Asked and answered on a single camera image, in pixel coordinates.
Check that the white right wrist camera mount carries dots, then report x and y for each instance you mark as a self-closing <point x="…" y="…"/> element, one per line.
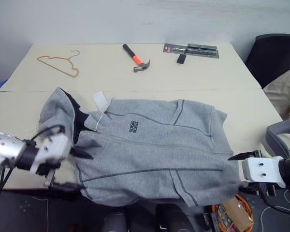
<point x="261" y="171"/>

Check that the black orange claw hammer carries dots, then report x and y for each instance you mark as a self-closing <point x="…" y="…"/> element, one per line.
<point x="135" y="58"/>

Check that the white paper hang tag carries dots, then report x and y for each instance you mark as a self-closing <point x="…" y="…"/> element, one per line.
<point x="100" y="100"/>

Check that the grey chair armrest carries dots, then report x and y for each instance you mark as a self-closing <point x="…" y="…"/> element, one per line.
<point x="271" y="137"/>

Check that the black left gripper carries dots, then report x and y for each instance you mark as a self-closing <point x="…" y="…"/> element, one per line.
<point x="49" y="169"/>

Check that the small black box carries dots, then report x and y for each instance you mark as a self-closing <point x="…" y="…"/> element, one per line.
<point x="181" y="59"/>

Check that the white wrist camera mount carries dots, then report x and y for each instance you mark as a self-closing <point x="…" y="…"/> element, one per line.
<point x="261" y="171"/>
<point x="50" y="149"/>

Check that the black office chair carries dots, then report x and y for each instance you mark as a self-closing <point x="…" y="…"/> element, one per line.
<point x="273" y="55"/>

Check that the brown cardboard box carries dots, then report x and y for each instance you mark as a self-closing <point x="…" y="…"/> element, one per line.
<point x="236" y="212"/>

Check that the grey hooded zip jacket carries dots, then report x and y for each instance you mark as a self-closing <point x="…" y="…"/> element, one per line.
<point x="147" y="157"/>

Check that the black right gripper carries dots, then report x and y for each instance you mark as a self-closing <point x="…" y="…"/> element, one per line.
<point x="265" y="189"/>

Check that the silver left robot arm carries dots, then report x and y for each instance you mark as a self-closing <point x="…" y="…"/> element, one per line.
<point x="2" y="145"/>

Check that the person in beige clothes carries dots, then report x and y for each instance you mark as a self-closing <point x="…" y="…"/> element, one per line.
<point x="284" y="94"/>

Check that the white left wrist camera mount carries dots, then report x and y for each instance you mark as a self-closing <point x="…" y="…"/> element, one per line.
<point x="50" y="149"/>

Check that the black packaged tool blister card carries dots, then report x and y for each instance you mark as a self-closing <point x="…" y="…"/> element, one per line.
<point x="191" y="50"/>

